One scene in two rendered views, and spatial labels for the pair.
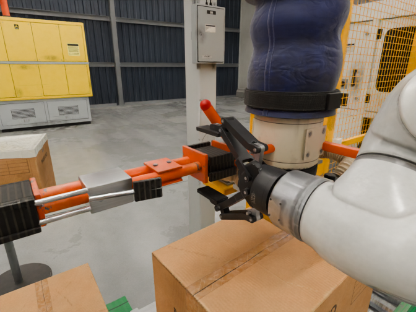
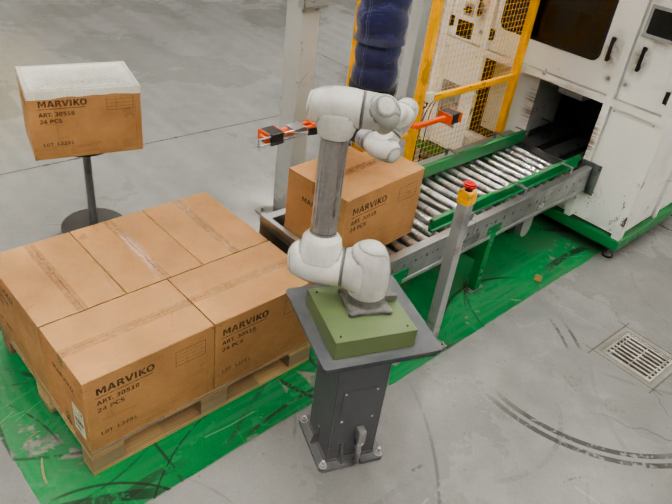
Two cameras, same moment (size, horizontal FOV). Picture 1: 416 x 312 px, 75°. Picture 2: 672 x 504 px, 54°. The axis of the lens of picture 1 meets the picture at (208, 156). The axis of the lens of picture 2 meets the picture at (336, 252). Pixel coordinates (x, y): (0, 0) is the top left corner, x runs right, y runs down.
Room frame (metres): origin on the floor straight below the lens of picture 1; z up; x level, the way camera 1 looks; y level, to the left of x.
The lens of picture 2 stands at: (-2.24, 0.45, 2.45)
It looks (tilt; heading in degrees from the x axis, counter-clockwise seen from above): 34 degrees down; 349
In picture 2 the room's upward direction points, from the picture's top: 8 degrees clockwise
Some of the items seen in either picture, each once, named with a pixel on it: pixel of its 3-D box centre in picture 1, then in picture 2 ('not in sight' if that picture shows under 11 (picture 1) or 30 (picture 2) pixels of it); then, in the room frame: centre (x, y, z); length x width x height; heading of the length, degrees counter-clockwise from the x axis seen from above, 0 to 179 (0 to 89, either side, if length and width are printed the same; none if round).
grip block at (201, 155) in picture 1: (209, 160); not in sight; (0.54, 0.00, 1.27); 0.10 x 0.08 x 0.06; 36
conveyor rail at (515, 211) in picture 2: not in sight; (487, 225); (0.89, -1.07, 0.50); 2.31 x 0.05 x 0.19; 126
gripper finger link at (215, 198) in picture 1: (212, 194); not in sight; (0.51, -0.01, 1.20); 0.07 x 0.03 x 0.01; 36
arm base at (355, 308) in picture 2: not in sight; (370, 296); (-0.25, -0.12, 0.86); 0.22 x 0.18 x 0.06; 98
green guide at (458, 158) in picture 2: not in sight; (451, 157); (1.58, -1.01, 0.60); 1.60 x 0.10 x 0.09; 126
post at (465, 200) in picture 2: not in sight; (446, 273); (0.40, -0.69, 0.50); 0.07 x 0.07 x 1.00; 36
